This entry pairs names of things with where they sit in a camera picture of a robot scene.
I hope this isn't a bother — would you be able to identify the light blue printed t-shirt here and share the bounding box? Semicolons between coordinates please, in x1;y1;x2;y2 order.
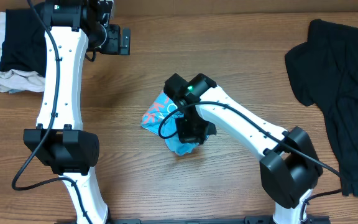
141;91;199;156

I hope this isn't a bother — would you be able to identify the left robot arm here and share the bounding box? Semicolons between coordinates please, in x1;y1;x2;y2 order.
23;0;131;223

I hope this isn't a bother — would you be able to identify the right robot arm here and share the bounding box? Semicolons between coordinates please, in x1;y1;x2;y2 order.
163;73;330;223

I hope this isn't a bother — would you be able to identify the folded black garment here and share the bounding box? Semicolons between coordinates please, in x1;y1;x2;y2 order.
0;9;47;77

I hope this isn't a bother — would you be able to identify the folded beige garment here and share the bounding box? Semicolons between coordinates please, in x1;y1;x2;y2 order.
0;12;45;93

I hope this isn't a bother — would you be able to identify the black t-shirt on right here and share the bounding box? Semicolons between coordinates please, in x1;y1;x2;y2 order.
285;19;358;197

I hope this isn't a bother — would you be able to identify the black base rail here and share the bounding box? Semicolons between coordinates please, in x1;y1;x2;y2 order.
55;215;331;224

